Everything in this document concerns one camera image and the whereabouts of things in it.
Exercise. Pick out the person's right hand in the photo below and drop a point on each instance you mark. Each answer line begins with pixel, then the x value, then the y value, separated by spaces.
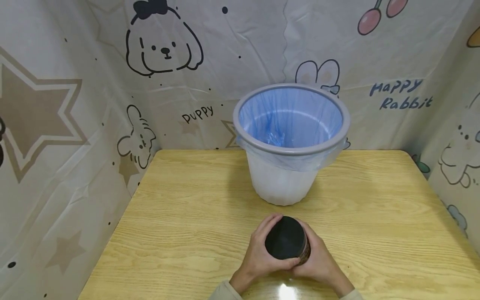
pixel 318 260

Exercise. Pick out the person's left hand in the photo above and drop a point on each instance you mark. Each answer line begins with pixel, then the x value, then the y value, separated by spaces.
pixel 257 254

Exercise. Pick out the person's right fingers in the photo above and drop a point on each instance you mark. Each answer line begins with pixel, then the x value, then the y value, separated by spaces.
pixel 306 233

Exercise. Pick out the person's left thumb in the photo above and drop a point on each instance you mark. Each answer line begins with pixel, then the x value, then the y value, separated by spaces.
pixel 288 263

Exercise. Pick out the person's left fingers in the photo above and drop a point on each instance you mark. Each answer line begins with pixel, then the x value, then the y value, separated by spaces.
pixel 268 227

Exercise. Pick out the black round can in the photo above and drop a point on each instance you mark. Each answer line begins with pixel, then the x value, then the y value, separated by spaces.
pixel 285 243

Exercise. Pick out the person's right forearm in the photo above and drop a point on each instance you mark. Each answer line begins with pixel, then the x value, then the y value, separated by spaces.
pixel 350 293

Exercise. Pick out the person's left forearm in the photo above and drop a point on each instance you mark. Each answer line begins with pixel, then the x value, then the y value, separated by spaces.
pixel 225 291

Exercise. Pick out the white waste bin grey rim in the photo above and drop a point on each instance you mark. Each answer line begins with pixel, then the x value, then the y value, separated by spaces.
pixel 281 183

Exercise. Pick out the blue plastic bin liner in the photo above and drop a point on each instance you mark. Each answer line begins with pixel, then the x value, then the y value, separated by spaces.
pixel 288 121

